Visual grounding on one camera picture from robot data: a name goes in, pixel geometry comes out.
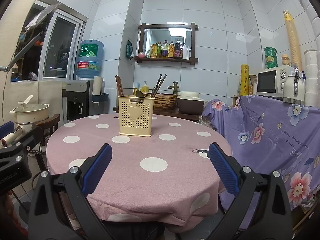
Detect blue water jug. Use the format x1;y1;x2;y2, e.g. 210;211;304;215
76;39;104;78

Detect blue wall holder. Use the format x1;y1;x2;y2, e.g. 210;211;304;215
91;93;109;103

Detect cream plastic utensil holder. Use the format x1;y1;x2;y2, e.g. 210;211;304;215
118;95;153;137

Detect dark wooden chair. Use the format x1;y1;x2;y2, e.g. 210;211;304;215
32;114;61;155

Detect white framed window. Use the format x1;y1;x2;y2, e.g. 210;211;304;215
11;1;85;82

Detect brass faucet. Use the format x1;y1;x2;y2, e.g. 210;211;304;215
167;81;179;95

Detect white water dispenser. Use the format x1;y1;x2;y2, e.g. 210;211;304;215
62;80;92;122

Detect wicker basket basin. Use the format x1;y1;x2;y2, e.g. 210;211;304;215
142;92;178;110

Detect purple floral cloth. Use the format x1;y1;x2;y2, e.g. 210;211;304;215
202;95;320;230

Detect stack of white cups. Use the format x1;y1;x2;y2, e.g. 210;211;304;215
304;49;320;107
294;0;320;52

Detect cream cylinder red end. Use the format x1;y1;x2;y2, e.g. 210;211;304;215
1;127;25;147

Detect green hanging packet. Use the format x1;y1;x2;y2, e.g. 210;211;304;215
126;40;135;60

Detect brown cream box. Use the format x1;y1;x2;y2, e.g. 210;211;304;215
177;91;205;115

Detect dark wooden wall shelf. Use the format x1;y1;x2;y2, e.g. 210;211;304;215
134;22;199;67

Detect yellow wrapped roll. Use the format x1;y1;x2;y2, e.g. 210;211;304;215
240;64;250;96

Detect stack of green tubs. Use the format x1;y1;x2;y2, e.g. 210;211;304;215
264;47;279;70

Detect cream pot with lid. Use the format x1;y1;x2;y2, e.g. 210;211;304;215
12;95;50;125

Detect white electric kettle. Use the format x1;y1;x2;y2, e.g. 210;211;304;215
282;66;306;105

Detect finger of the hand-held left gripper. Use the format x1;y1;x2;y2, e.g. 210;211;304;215
0;126;44;159
0;121;15;138

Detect white paper towel roll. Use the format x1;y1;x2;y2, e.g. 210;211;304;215
93;76;104;97

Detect black chopsticks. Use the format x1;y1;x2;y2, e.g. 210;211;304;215
154;74;167;98

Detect person's dark pants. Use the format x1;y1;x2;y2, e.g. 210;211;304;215
100;219;175;240

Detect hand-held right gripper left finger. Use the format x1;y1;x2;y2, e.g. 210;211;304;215
28;143;113;240

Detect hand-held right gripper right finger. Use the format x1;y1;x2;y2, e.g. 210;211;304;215
207;142;293;240

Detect glass jar yellow contents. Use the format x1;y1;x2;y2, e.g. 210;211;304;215
249;74;258;96

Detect pink polka dot tablecloth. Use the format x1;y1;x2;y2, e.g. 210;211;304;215
46;113;233;227

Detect beige cloth cover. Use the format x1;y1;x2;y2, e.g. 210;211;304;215
10;80;64;124

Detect yellow snack packet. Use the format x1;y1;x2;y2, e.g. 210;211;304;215
146;44;158;59

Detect tall stack of paper cups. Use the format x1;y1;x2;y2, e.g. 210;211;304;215
283;10;303;69

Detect white microwave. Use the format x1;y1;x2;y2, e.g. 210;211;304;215
256;65;295;98

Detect dark soy sauce bottle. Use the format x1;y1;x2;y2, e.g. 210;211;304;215
174;39;183;59

